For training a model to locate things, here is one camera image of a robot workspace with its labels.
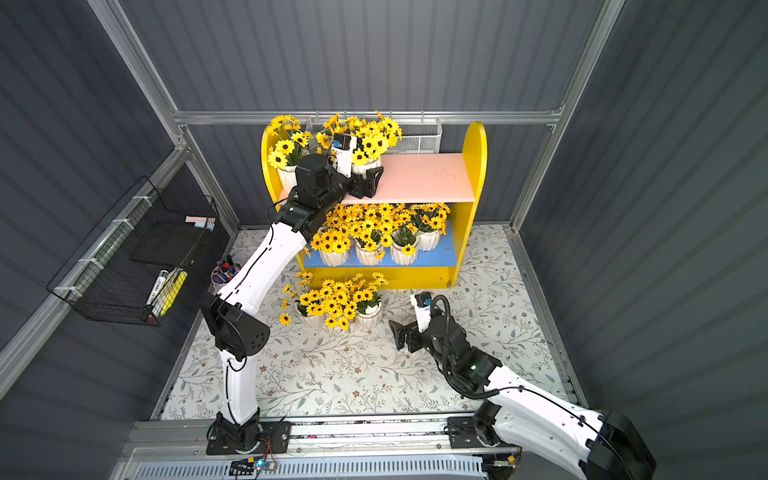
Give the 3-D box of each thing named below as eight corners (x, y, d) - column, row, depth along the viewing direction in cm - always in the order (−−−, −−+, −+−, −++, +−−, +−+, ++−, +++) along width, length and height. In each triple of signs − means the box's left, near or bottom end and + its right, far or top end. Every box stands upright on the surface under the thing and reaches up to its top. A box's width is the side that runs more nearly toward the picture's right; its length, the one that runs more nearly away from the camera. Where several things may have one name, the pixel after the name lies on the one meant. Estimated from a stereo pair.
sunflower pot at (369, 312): (354, 329, 94) (349, 310, 85) (357, 293, 103) (353, 272, 93) (387, 329, 94) (386, 310, 85) (387, 293, 103) (386, 272, 93)
